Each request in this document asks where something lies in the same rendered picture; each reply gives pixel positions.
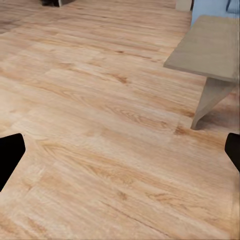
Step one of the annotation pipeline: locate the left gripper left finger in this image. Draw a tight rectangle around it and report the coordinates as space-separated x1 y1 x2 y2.
0 133 26 193

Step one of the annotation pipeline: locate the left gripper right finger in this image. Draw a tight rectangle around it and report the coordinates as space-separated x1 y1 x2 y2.
224 132 240 172

